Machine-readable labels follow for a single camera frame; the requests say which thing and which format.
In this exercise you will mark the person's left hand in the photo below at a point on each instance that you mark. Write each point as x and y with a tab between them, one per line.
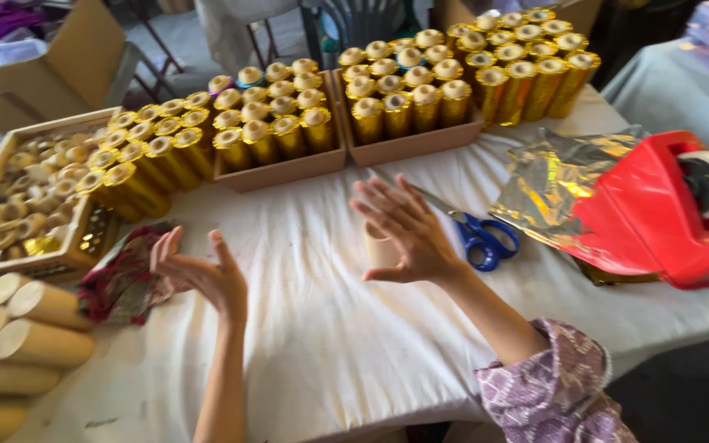
210	280

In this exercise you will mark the person's right hand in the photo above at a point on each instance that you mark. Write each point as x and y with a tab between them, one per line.
416	246

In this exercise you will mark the bare cardboard tube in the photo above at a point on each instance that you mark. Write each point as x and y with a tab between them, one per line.
378	251

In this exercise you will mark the red patterned cloth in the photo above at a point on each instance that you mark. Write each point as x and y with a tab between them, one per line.
124	283

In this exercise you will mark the brown cardboard tray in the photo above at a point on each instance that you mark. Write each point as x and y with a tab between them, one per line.
280	169
413	144

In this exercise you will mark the wooden box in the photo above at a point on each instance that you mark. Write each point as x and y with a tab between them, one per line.
99	231

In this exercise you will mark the white tablecloth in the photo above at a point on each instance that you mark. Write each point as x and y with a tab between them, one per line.
342	344

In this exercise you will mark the group of gold wrapped tubes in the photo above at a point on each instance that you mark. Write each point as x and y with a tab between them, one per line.
404	86
151	154
268	117
527	67

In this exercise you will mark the gold foil sheets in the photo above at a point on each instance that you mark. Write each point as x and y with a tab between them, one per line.
545	184

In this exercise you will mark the pile of long cardboard tubes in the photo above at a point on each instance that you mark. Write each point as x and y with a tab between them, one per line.
28	344

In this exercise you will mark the heap of small cardboard rings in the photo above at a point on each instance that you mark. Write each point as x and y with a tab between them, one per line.
34	191

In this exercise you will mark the purple patterned sleeve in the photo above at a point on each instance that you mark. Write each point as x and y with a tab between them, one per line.
551	394

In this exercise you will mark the red tape dispenser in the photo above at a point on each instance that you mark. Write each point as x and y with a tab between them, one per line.
644	215

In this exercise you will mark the green plastic chair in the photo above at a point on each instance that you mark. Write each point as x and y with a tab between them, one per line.
354	21

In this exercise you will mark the large open cardboard carton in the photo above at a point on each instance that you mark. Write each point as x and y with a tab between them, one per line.
65	67

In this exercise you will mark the table with pale blue cloth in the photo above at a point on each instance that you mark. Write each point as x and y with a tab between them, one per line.
668	98

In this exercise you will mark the metal frame chair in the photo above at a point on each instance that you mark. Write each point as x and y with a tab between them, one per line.
163	43

